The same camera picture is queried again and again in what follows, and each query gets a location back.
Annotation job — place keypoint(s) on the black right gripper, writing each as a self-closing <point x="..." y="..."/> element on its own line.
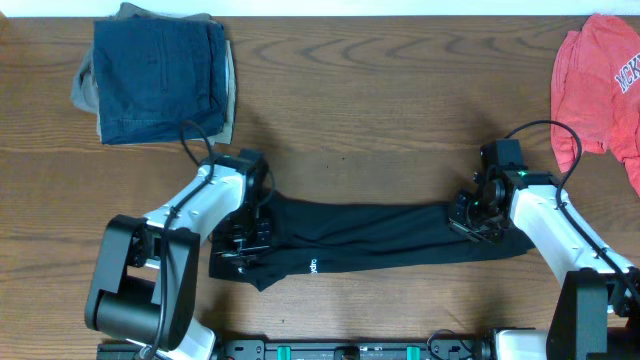
<point x="467" y="223"/>

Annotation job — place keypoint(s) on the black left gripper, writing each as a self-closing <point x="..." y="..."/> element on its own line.
<point x="242" y="251"/>

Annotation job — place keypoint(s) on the black t-shirt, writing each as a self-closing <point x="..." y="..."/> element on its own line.
<point x="315" y="238"/>

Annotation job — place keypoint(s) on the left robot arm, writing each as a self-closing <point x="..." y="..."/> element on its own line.
<point x="143" y="289"/>

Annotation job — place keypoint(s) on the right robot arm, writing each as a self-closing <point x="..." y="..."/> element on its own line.
<point x="597" y="313"/>

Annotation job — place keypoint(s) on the red printed t-shirt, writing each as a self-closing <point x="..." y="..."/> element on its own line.
<point x="595" y="91"/>

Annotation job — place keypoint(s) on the folded navy blue trousers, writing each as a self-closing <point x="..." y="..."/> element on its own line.
<point x="152" y="74"/>

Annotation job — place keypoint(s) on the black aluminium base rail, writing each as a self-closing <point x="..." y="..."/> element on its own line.
<point x="440" y="347"/>

